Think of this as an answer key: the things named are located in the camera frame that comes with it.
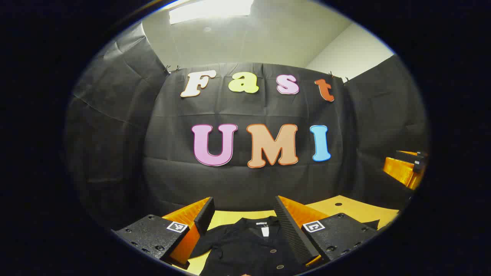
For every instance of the black backdrop cloth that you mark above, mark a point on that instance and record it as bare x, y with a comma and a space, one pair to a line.
249, 184

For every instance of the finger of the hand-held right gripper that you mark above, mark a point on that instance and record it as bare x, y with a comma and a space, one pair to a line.
401, 170

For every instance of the ceiling light panel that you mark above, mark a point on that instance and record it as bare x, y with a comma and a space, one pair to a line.
211, 9

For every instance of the black buttoned shirt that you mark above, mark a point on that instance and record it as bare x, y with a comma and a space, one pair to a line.
238, 249

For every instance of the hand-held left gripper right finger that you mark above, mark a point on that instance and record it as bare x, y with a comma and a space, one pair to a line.
293, 230

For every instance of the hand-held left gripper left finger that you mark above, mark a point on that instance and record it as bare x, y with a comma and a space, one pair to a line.
205, 216

